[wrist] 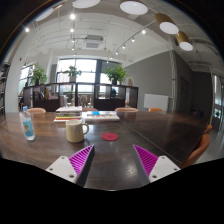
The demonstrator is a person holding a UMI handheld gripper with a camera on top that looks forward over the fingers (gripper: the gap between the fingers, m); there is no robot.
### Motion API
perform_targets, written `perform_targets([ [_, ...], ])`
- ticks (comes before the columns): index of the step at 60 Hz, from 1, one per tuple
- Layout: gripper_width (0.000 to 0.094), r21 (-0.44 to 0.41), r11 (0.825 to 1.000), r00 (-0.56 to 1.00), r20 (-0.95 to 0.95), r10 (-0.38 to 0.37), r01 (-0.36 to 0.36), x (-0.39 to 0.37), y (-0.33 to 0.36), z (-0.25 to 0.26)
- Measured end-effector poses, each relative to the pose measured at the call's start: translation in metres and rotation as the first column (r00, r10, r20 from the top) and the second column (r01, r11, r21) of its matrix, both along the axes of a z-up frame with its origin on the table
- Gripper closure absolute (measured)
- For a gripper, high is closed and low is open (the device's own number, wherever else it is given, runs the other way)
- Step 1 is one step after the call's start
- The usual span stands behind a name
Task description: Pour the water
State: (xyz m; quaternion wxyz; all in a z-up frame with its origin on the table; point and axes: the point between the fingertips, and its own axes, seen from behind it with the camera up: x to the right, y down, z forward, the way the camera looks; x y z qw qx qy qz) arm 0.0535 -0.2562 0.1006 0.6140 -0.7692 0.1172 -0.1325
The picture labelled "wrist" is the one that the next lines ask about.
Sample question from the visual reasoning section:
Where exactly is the stack of books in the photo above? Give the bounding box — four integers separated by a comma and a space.
54, 106, 82, 122

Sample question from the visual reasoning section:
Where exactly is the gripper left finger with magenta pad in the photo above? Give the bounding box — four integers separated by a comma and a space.
47, 145, 95, 187

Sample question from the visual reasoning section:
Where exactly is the left potted green plant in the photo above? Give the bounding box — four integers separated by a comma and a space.
30, 65, 48, 85

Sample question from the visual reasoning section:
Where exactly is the ceiling air conditioner unit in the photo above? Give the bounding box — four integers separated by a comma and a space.
84, 35, 104, 49

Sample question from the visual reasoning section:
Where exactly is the gold pendant lamp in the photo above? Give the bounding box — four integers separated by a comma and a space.
155, 13, 179, 35
176, 31, 193, 51

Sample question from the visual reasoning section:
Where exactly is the gold pendant lamp near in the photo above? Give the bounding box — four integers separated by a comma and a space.
155, 13, 179, 35

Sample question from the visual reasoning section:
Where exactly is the red round coaster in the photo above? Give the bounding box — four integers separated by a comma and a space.
102, 132, 118, 141

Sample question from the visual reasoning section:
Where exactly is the orange chair at right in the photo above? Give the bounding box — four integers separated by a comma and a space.
181, 125, 212, 168

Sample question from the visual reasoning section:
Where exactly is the potted green plant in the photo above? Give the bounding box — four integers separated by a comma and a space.
64, 66, 82, 82
30, 65, 48, 85
105, 64, 128, 84

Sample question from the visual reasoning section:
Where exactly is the clear plastic water bottle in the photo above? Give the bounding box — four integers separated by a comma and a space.
22, 106, 35, 141

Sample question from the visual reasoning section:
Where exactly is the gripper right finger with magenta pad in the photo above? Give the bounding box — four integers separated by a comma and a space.
133, 145, 180, 186

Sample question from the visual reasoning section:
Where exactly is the right potted green plant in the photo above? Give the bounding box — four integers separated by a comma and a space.
105, 64, 128, 84

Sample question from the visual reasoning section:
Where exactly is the white round ceiling lamp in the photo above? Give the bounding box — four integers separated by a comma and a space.
120, 0, 148, 15

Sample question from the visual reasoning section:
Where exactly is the orange chair back left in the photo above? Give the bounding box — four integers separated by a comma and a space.
28, 108, 46, 114

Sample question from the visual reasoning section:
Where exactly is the cream ceramic mug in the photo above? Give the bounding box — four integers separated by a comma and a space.
66, 120, 89, 143

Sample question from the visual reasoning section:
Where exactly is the white whiteboard panel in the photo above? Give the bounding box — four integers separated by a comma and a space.
144, 94, 169, 111

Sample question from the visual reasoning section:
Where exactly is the middle potted green plant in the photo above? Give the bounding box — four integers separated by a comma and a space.
64, 66, 82, 82

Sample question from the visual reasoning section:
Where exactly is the orange chair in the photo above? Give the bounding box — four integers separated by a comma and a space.
181, 125, 212, 168
149, 108, 163, 112
115, 107, 139, 112
28, 108, 46, 114

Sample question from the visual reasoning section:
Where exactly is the dark wooden shelving unit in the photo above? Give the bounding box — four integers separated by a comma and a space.
24, 82, 138, 112

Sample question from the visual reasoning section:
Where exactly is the orange chair back far right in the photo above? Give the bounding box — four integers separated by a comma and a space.
149, 108, 163, 112

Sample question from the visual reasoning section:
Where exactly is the flat book with blue cover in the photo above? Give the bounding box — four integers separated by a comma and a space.
85, 111, 120, 121

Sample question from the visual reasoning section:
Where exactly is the gold pendant lamp far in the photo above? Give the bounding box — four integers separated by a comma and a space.
176, 31, 193, 51

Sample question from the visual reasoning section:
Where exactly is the orange chair back centre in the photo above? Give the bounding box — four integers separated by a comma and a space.
115, 107, 139, 112

